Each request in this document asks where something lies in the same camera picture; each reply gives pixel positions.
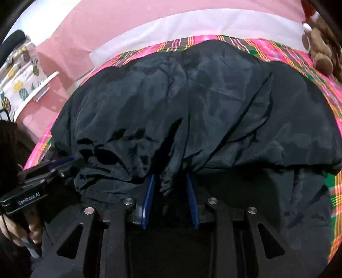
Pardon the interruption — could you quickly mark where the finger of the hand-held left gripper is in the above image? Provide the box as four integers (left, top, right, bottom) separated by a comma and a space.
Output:
18, 156, 76, 179
40, 159, 87, 185

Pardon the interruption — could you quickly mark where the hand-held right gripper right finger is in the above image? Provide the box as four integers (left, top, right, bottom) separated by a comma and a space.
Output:
186, 173, 308, 278

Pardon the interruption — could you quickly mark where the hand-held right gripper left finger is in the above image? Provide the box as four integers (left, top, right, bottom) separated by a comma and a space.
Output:
33, 174, 157, 278

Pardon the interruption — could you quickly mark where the black puffer jacket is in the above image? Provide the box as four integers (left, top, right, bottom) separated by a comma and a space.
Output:
32, 40, 342, 278

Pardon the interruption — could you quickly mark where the person's left hand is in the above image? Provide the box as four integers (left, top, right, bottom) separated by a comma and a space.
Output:
0, 207, 43, 248

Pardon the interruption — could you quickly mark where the pink cabinet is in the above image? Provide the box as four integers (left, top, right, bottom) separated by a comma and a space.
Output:
16, 72, 88, 139

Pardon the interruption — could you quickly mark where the black bag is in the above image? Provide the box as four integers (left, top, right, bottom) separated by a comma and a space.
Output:
0, 119, 35, 193

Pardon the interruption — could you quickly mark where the clear ribbed plastic holder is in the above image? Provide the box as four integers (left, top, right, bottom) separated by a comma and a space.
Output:
33, 86, 51, 102

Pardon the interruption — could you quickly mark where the pineapple print cloth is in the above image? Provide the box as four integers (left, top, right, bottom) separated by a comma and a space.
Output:
0, 41, 50, 118

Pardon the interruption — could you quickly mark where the black cloth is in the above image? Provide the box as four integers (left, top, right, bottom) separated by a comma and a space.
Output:
0, 30, 26, 58

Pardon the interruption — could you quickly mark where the pink green plaid bed blanket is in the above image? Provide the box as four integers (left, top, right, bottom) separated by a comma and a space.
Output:
24, 35, 342, 264

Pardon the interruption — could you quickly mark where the brown teddy bear santa hat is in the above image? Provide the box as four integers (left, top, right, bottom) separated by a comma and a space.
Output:
302, 11, 342, 77

